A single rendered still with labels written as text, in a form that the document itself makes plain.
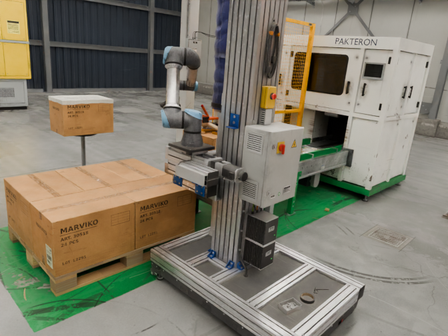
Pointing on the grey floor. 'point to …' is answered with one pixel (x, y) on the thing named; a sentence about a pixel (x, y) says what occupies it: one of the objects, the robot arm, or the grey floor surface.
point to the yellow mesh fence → (303, 73)
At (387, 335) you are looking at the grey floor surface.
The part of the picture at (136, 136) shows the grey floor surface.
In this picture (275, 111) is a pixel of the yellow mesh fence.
